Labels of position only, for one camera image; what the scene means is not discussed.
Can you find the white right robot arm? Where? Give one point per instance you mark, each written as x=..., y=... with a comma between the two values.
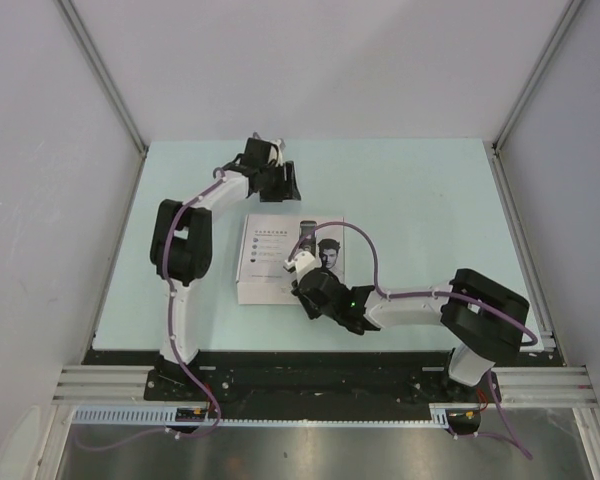
x=488, y=319

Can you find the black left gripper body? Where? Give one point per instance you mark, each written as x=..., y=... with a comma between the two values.
x=273, y=185

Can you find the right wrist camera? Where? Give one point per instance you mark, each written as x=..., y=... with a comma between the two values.
x=301, y=262

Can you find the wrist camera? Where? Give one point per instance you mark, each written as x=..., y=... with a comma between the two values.
x=301, y=262
x=276, y=153

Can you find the white cardboard box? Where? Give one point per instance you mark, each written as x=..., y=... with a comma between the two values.
x=267, y=241

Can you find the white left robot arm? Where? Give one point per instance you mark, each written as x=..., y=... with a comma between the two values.
x=182, y=244

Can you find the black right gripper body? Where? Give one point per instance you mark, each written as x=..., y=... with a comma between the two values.
x=313, y=309

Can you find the aluminium frame rail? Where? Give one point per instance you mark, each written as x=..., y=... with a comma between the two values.
x=545, y=387

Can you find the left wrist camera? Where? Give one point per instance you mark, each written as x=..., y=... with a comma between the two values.
x=276, y=153

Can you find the silver black hair clipper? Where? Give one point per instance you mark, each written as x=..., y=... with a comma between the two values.
x=307, y=236

